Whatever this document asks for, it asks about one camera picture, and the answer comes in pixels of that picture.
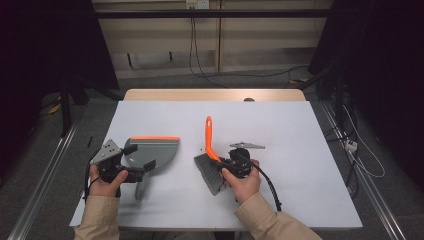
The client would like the white floor cable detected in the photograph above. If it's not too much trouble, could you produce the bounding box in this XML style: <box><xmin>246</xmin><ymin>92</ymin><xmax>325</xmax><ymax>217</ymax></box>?
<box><xmin>342</xmin><ymin>104</ymin><xmax>387</xmax><ymax>179</ymax></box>

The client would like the aluminium floor rail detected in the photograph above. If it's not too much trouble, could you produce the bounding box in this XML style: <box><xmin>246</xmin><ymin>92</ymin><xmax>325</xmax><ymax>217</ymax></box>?
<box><xmin>7</xmin><ymin>122</ymin><xmax>82</xmax><ymax>240</ymax></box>
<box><xmin>320</xmin><ymin>99</ymin><xmax>408</xmax><ymax>240</ymax></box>

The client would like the person's left hand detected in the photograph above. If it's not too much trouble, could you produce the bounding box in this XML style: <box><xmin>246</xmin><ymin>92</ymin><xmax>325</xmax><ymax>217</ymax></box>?
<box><xmin>88</xmin><ymin>164</ymin><xmax>129</xmax><ymax>198</ymax></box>

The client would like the black horizontal metal bar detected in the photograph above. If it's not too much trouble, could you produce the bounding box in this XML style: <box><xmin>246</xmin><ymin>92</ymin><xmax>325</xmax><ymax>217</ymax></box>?
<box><xmin>94</xmin><ymin>8</ymin><xmax>335</xmax><ymax>20</ymax></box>

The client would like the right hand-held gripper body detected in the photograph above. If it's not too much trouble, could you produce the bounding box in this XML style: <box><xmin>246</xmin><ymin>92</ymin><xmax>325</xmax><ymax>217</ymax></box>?
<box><xmin>228</xmin><ymin>141</ymin><xmax>266</xmax><ymax>179</ymax></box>

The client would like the black stand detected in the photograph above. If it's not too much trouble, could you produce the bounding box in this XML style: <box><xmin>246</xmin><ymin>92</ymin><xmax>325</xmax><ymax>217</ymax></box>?
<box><xmin>57</xmin><ymin>75</ymin><xmax>125</xmax><ymax>138</ymax></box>
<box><xmin>295</xmin><ymin>62</ymin><xmax>348</xmax><ymax>135</ymax></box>

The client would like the person's right hand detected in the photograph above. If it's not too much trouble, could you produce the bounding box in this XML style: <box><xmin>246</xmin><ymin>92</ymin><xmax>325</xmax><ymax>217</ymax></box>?
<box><xmin>221</xmin><ymin>159</ymin><xmax>262</xmax><ymax>205</ymax></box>

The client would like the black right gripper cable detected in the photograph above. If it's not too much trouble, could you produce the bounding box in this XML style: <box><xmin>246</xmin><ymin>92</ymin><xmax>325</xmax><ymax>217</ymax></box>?
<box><xmin>239</xmin><ymin>153</ymin><xmax>283</xmax><ymax>213</ymax></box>

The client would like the wooden table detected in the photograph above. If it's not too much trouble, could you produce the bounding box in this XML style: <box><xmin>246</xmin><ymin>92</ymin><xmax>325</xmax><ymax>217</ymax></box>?
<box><xmin>123</xmin><ymin>88</ymin><xmax>307</xmax><ymax>102</ymax></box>

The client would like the black wall socket cable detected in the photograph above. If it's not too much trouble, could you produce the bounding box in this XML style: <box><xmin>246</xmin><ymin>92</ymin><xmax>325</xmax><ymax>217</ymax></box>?
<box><xmin>188</xmin><ymin>8</ymin><xmax>232</xmax><ymax>90</ymax></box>

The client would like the black floor cable bundle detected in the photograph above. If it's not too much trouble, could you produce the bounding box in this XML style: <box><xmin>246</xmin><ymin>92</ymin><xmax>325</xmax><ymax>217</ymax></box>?
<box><xmin>325</xmin><ymin>99</ymin><xmax>362</xmax><ymax>198</ymax></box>

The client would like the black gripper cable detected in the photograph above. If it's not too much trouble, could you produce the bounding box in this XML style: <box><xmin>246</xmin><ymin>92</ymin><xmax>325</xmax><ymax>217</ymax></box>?
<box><xmin>82</xmin><ymin>155</ymin><xmax>102</xmax><ymax>202</ymax></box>
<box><xmin>239</xmin><ymin>153</ymin><xmax>283</xmax><ymax>213</ymax></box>

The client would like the white power strip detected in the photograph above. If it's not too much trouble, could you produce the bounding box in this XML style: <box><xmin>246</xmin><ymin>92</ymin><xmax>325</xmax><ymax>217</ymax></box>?
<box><xmin>344</xmin><ymin>138</ymin><xmax>359</xmax><ymax>153</ymax></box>

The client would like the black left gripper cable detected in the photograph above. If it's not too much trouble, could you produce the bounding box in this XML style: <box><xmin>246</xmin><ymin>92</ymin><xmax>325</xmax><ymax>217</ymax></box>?
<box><xmin>82</xmin><ymin>155</ymin><xmax>102</xmax><ymax>202</ymax></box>

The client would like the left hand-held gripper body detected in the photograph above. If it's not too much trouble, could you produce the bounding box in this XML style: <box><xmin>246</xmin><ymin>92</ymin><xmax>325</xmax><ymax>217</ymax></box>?
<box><xmin>89</xmin><ymin>139</ymin><xmax>146</xmax><ymax>184</ymax></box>

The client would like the black curtain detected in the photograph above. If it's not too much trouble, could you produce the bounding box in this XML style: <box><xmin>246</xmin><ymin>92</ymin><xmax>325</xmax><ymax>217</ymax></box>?
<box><xmin>307</xmin><ymin>0</ymin><xmax>424</xmax><ymax>188</ymax></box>
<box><xmin>0</xmin><ymin>0</ymin><xmax>120</xmax><ymax>101</ymax></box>

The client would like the grey dustpan with orange edge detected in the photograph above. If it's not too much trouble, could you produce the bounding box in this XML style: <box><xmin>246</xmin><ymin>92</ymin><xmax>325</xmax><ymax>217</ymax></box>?
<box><xmin>120</xmin><ymin>135</ymin><xmax>181</xmax><ymax>204</ymax></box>

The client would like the orange brush with grey bristles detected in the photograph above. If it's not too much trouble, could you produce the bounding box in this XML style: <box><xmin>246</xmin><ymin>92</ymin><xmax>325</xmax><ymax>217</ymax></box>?
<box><xmin>193</xmin><ymin>115</ymin><xmax>232</xmax><ymax>197</ymax></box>

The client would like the white wall socket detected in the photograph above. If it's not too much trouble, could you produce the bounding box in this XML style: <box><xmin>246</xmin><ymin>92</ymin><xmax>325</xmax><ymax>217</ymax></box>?
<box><xmin>185</xmin><ymin>0</ymin><xmax>211</xmax><ymax>10</ymax></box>

